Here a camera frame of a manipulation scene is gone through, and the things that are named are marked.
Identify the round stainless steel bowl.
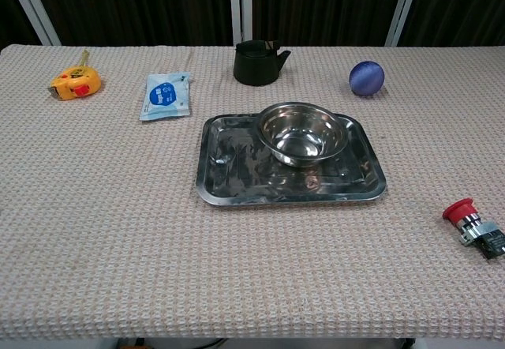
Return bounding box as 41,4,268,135
257,102,351,168

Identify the stainless steel tray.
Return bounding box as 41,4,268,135
196,112,387,207

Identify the black cast iron teapot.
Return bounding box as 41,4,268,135
233,39,292,87

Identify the blue white wet wipes packet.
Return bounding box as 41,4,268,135
139,72,192,122

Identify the purple ball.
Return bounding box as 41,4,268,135
349,61,386,97

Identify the pink waffle-weave tablecloth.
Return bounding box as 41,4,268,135
0,44,505,343

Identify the dark pleated curtain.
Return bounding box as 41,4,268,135
0,0,505,48

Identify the yellow tape measure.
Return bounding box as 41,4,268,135
47,50,103,101

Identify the white metal frame post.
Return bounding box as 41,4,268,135
384,0,424,47
241,0,254,47
229,0,242,47
2,0,62,47

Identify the red emergency stop button switch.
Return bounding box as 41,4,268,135
442,197,505,261

